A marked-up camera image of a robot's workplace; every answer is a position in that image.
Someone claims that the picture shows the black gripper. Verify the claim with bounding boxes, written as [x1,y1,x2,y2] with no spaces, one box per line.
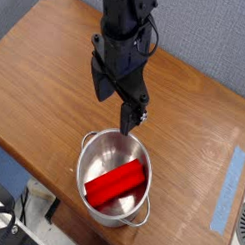
[91,33,151,136]

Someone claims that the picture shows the silver metal pot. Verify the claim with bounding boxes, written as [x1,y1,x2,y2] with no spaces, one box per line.
[76,128,152,227]

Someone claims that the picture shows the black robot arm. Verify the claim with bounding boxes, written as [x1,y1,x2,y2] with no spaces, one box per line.
[90,0,159,136]

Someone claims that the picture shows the red rectangular block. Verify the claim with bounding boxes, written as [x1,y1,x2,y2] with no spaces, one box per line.
[84,159,146,208]

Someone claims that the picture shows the blue tape strip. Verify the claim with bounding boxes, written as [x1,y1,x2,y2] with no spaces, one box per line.
[210,146,245,235]

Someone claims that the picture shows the grey fan grille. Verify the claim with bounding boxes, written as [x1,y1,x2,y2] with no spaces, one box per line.
[236,203,245,245]

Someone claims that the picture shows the black cable under table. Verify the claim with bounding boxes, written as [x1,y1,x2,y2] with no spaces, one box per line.
[18,185,30,226]

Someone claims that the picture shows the black device with handle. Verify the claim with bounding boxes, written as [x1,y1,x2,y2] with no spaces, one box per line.
[0,206,39,245]

